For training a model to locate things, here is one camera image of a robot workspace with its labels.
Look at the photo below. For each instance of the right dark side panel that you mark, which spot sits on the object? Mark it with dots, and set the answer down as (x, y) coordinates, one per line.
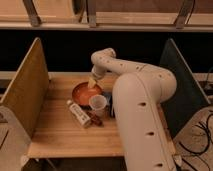
(189, 101)

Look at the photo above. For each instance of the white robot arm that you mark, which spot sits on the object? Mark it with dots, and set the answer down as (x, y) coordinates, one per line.
(136, 94)

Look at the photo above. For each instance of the left wooden side panel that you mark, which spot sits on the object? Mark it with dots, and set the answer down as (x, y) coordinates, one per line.
(23, 98)

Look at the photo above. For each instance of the clear plastic cup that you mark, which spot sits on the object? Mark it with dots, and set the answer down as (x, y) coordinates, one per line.
(98, 104)

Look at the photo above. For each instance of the black white striped sponge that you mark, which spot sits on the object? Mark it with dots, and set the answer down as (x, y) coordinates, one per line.
(112, 114)

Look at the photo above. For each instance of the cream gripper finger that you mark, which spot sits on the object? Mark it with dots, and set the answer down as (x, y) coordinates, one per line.
(91, 83)

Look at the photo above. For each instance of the white tube bottle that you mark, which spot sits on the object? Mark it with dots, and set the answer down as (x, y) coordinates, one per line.
(81, 116)

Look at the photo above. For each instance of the orange ceramic bowl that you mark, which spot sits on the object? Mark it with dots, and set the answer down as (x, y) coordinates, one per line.
(82, 93)

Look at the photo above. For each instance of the brown snack wrapper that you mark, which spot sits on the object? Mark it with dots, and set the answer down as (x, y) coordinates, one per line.
(95, 119)

